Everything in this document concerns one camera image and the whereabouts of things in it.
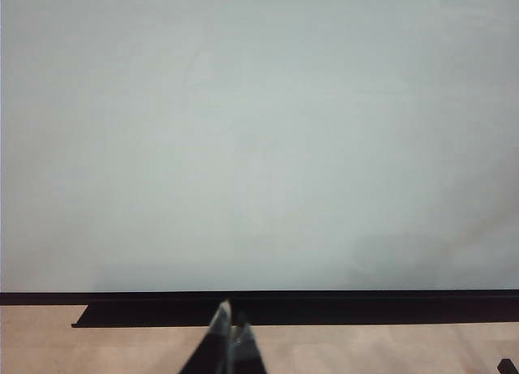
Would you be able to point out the white whiteboard with black frame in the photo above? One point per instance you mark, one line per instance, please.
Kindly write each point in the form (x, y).
(243, 147)

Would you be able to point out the black stand foot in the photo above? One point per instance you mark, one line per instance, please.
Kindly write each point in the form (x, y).
(509, 366)

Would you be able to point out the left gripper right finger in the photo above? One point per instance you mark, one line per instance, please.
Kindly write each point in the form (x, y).
(247, 353)

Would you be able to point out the black whiteboard pen tray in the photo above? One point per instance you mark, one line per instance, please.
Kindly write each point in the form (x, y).
(365, 315)

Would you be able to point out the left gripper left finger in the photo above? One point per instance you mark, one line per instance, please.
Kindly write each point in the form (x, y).
(211, 349)

